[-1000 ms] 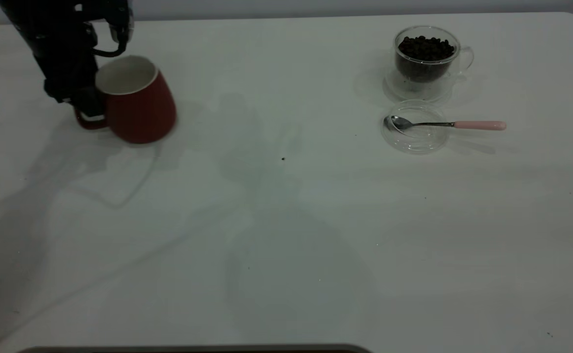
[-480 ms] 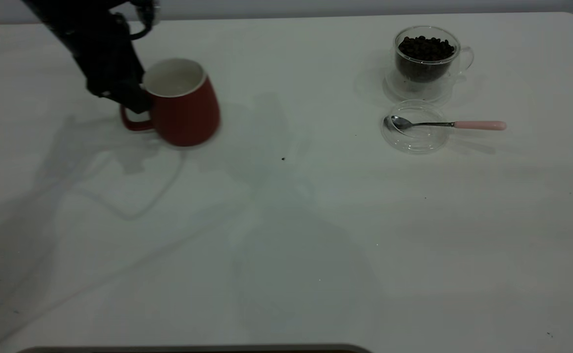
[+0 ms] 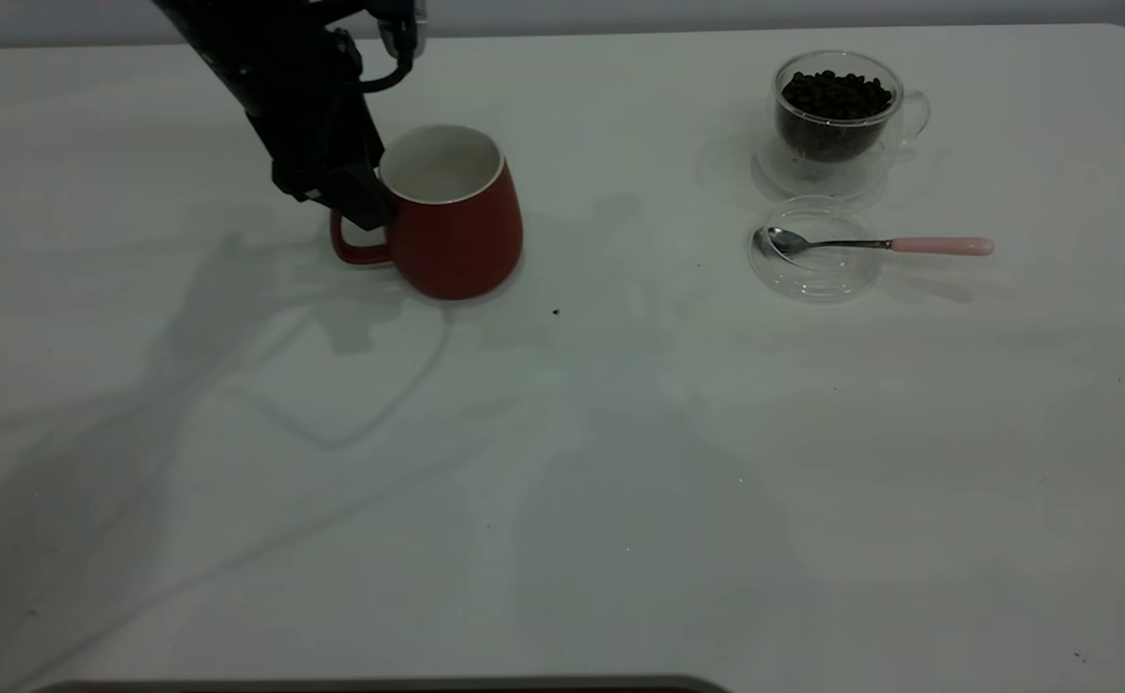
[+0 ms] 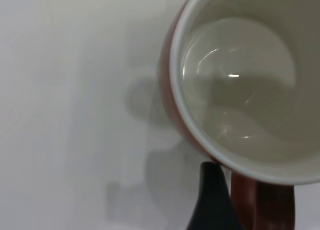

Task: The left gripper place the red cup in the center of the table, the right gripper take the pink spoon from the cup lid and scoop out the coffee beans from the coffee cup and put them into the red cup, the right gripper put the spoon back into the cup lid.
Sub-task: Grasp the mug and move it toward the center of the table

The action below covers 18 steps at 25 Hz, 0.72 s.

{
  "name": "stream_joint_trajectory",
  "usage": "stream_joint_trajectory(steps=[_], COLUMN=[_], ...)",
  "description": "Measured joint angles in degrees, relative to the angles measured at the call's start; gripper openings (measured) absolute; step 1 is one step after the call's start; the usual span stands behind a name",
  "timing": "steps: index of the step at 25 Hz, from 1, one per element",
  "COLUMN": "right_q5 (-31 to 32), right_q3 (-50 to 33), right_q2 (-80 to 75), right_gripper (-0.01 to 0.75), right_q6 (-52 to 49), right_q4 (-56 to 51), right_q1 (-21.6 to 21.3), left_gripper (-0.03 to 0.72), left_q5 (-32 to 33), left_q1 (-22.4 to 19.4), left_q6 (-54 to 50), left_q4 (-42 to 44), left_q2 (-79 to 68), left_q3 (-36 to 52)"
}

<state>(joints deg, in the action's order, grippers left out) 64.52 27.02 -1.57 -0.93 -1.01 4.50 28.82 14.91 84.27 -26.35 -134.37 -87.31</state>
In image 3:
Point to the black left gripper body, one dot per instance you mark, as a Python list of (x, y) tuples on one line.
[(293, 87)]

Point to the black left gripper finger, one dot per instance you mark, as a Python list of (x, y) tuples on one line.
[(297, 181), (365, 202)]

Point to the red ceramic mug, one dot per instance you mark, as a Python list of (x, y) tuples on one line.
[(456, 241)]

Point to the dark coffee beans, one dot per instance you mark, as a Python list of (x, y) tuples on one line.
[(833, 101)]

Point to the clear glass saucer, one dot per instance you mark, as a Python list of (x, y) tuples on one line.
[(812, 279), (785, 181)]

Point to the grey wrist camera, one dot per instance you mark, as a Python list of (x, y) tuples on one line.
[(400, 24)]

